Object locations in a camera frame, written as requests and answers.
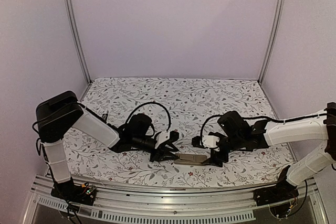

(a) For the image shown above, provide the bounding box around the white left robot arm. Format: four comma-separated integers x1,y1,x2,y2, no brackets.
32,91,179,200

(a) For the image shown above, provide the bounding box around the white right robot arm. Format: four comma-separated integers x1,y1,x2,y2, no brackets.
199,102,335,201

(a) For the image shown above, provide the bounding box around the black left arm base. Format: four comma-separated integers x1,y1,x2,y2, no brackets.
51,178,97,206

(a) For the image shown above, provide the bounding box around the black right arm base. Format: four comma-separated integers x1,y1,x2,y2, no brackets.
253,165,299,218

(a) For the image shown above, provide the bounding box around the floral patterned table mat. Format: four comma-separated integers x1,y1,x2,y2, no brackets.
64,78,293,188

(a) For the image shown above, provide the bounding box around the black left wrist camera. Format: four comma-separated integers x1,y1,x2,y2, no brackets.
154,131,170,149

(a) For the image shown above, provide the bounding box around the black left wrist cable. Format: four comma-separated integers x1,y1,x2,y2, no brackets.
125,101,171,130

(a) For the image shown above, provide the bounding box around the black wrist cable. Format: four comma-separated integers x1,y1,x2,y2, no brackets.
199,115,224,141
125,101,171,130

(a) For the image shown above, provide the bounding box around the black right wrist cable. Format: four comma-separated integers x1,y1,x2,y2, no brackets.
199,115,224,141

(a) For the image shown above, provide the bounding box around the aluminium front rail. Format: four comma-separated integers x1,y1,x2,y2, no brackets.
23,175,329,223

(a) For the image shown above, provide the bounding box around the right aluminium corner post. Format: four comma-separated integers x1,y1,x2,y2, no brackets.
258,0,285,86

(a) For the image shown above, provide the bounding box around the aluminium corner post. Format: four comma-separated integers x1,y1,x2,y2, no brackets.
64,0,92,85
258,0,285,86

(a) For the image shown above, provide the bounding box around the left aluminium corner post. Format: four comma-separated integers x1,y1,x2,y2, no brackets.
64,0,92,85

